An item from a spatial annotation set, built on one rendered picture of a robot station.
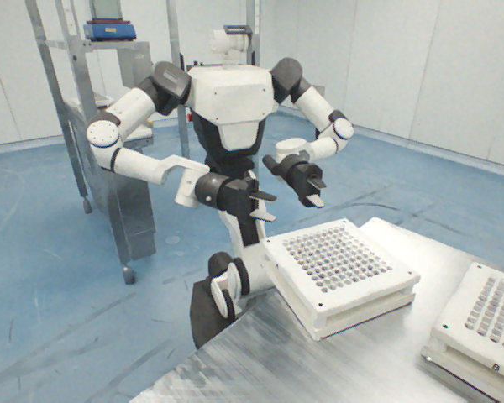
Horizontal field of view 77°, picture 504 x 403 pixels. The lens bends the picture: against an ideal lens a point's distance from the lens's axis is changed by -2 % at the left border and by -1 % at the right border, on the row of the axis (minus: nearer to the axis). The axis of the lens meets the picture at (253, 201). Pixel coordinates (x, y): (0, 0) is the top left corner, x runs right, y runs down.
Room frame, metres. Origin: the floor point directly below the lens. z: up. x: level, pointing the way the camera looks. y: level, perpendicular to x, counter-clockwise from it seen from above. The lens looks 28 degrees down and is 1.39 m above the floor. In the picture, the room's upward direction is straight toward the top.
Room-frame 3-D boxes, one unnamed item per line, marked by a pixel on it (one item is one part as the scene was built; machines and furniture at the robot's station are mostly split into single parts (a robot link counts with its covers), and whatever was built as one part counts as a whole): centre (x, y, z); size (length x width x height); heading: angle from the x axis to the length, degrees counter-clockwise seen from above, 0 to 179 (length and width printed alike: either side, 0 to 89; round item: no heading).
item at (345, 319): (0.56, -0.17, 0.90); 0.24 x 0.24 x 0.02; 23
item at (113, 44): (1.90, 0.86, 1.33); 0.62 x 0.38 x 0.04; 37
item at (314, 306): (0.56, -0.17, 0.95); 0.25 x 0.24 x 0.02; 113
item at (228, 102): (1.19, 0.10, 1.15); 0.34 x 0.30 x 0.36; 114
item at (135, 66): (1.83, 0.63, 1.22); 0.22 x 0.11 x 0.20; 37
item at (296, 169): (0.84, -0.14, 1.02); 0.12 x 0.10 x 0.13; 15
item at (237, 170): (1.22, 0.11, 0.88); 0.28 x 0.13 x 0.18; 24
